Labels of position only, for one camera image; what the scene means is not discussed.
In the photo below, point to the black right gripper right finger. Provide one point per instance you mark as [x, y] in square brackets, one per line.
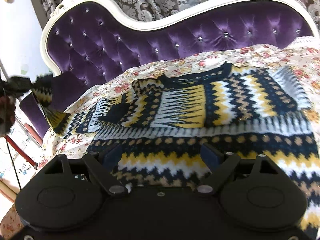
[255, 192]

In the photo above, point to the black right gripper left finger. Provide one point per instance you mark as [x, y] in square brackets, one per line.
[68, 191]

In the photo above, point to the yellow navy white knit sweater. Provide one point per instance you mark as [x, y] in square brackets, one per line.
[162, 122]

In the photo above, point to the white wardrobe door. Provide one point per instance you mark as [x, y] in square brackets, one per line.
[21, 64]

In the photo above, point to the purple tufted velvet headboard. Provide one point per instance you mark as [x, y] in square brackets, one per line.
[90, 42]

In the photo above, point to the floral quilted bedspread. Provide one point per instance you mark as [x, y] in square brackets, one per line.
[180, 212]

